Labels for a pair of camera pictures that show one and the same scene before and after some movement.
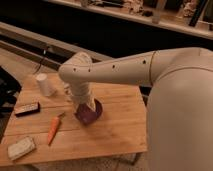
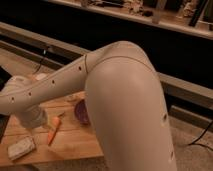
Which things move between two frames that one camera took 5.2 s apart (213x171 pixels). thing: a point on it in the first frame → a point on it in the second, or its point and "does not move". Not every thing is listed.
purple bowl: x=86 y=114 does not move
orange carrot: x=55 y=124 does not move
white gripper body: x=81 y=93 → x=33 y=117
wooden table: x=44 y=129 does not move
